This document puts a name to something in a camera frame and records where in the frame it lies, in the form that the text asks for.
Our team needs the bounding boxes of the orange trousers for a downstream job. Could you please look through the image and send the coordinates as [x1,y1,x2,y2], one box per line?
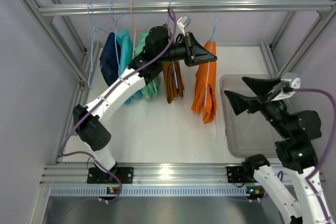
[191,39,218,124]

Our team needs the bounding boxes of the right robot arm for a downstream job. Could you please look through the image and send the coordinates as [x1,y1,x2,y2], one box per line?
[224,73,335,223]

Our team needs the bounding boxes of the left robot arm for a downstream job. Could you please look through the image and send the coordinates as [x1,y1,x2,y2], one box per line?
[73,26,217,180]

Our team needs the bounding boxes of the blue hanger of brown trousers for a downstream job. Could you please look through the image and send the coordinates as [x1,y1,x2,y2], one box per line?
[166,0,184,96]

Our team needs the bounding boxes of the mustard brown trousers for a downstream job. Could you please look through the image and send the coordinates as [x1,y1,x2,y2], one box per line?
[161,23,185,104]

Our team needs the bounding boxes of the pink hanger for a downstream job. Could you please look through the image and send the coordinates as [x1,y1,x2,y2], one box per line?
[130,1,148,59]

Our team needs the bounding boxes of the light blue hanger of jeans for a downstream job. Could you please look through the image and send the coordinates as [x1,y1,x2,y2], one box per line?
[109,2,123,77]

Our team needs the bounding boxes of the navy denim trousers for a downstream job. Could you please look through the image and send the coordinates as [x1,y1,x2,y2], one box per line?
[100,32,120,86]

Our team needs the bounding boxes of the empty light blue hanger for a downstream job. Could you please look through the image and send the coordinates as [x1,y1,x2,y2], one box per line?
[87,2,110,90]

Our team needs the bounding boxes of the clear plastic bin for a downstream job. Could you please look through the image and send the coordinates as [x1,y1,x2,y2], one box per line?
[219,74,282,158]

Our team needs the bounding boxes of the green tie-dye garment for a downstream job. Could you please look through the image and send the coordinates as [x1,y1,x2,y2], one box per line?
[135,30,160,101]

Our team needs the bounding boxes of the teal garment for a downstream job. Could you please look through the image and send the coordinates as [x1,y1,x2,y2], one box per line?
[115,27,135,104]

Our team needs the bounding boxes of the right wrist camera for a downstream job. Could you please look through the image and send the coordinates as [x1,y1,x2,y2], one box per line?
[276,72,301,101]

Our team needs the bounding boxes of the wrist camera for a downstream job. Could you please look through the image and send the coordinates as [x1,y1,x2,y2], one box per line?
[177,16,191,35]
[276,72,301,101]

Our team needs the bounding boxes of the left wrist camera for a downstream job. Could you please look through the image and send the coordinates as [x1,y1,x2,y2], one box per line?
[177,16,191,35]

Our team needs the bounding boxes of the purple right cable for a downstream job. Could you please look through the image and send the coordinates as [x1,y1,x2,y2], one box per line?
[278,87,336,224]

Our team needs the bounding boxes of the purple cable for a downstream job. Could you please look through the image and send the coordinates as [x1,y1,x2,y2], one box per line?
[278,87,336,224]
[59,7,179,205]

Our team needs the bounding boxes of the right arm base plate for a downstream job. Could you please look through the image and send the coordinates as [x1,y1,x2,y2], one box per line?
[226,166,256,184]

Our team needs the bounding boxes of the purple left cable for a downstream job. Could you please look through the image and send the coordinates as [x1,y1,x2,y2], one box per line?
[59,7,179,205]

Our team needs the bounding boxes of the grey slotted cable duct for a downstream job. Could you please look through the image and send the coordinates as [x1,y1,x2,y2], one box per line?
[50,185,249,197]

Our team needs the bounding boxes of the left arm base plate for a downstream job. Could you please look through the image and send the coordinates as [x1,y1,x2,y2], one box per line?
[87,167,134,184]

